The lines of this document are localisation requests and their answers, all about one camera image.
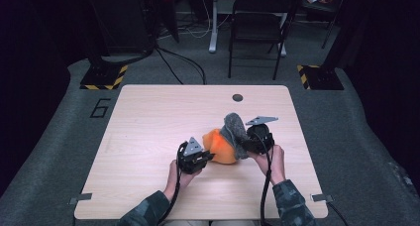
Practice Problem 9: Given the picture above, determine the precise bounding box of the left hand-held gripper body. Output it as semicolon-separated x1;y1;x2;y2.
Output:
177;136;207;174

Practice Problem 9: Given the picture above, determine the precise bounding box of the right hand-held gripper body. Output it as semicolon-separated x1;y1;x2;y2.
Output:
244;115;279;155

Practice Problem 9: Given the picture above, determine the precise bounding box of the orange plush toy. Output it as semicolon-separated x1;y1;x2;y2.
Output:
202;128;239;165

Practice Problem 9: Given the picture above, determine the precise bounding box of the grey fluffy cloth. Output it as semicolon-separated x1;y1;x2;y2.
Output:
220;112;251;161

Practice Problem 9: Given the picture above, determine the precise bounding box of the person's left hand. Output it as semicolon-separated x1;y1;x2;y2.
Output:
163;160;201;202

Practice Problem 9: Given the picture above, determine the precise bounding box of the person's right hand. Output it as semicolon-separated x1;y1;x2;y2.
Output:
249;145;286;186

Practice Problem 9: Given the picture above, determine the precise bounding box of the grey tape strip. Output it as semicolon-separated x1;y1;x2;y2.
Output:
68;192;93;206
311;193;334;203

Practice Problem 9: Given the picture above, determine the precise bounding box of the black striped stand base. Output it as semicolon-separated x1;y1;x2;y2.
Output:
296;64;345;91
79;63;129;91

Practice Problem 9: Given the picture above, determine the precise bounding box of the white desk leg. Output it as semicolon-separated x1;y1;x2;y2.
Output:
276;12;287;57
208;0;220;54

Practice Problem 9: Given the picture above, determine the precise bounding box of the black folding chair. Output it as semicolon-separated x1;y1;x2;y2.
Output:
227;0;296;81

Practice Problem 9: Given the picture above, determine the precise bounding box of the black cabinet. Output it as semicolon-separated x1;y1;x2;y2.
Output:
88;0;157;56

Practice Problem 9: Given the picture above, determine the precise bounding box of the left hand-held gripper cable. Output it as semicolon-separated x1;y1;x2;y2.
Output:
157;143;182;226

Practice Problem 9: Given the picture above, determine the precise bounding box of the hand-held gripper cable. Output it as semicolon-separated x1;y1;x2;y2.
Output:
260;133;273;226
157;143;182;226

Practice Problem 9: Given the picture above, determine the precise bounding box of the right hand-held gripper cable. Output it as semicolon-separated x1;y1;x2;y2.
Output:
260;133;273;226

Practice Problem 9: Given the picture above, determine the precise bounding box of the black floor cable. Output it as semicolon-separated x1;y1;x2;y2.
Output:
155;46;207;85
155;47;184;85

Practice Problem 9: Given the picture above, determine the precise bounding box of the thin black cable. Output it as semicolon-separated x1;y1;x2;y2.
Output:
326;200;350;226

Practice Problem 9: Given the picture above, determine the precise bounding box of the white cable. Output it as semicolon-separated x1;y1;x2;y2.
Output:
157;0;232;40

